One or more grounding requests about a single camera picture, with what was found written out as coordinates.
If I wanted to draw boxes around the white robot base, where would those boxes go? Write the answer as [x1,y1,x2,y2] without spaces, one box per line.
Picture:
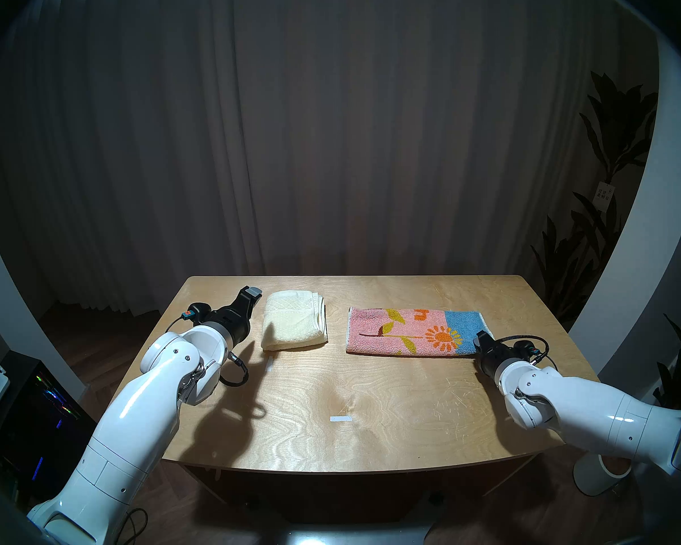
[261,524,432,545]

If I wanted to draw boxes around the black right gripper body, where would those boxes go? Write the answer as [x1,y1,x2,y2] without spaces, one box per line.
[475,345,537,380]

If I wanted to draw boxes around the tall dark leafy plant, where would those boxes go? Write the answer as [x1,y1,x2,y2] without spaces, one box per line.
[531,72,659,329]

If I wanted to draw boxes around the grey pleated curtain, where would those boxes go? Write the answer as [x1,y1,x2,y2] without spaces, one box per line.
[0,0,653,317]

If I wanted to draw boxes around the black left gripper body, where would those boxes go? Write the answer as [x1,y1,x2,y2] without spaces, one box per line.
[204,297,253,349]

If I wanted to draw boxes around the cream terry towel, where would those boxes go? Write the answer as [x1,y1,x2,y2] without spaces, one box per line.
[261,290,329,351]

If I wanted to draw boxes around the pink blue sun-print towel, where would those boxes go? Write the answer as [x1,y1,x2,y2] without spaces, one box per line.
[346,307,494,358]

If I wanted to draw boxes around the black floor cables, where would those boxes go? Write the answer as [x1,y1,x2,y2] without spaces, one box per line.
[116,507,148,545]

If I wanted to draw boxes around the black computer case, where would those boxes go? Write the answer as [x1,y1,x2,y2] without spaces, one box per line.
[0,351,97,493]

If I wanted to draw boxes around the white round plant pot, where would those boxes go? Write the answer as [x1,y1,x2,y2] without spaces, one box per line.
[573,453,630,496]

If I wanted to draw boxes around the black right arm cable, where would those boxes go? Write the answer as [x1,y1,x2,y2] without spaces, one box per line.
[497,335,558,370]

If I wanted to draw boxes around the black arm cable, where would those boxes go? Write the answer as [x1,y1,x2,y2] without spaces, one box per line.
[220,351,250,387]
[497,335,558,370]

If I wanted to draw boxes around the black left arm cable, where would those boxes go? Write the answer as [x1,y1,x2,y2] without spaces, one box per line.
[220,351,250,387]

